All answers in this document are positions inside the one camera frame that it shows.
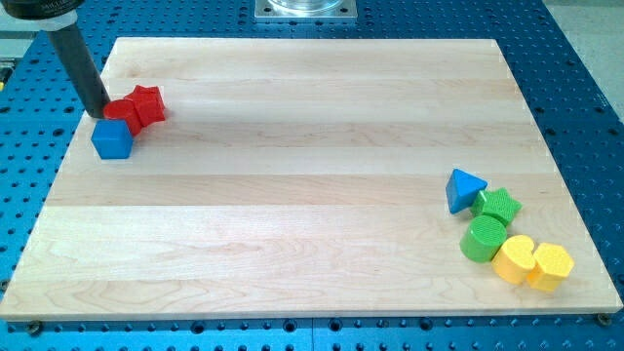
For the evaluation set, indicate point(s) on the blue cube block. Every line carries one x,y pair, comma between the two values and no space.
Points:
112,139

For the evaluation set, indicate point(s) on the green star block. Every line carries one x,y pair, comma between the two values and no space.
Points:
498,204

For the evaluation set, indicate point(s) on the board corner screw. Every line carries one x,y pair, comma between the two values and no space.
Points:
33,328
603,319

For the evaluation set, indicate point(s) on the light wooden board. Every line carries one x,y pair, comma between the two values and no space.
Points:
300,178

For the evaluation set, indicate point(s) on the board corner screw right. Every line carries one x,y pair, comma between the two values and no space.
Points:
603,319

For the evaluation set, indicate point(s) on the blue triangle block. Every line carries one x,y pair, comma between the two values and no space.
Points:
462,189

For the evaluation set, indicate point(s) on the yellow hexagon block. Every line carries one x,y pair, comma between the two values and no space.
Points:
553,265

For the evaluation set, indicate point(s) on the yellow heart block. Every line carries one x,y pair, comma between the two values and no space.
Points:
514,260

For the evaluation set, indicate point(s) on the red star block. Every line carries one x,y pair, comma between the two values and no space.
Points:
148,104

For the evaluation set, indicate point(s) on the green cylinder block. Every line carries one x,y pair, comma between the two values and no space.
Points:
483,238

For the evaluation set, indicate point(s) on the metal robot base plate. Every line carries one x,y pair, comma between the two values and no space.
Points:
305,9

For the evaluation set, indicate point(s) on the red cylinder block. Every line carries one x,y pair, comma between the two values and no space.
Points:
124,109

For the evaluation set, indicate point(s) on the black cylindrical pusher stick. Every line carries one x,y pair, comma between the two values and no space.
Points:
80,67

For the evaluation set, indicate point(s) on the board corner screw left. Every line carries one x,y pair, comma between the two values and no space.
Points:
33,328

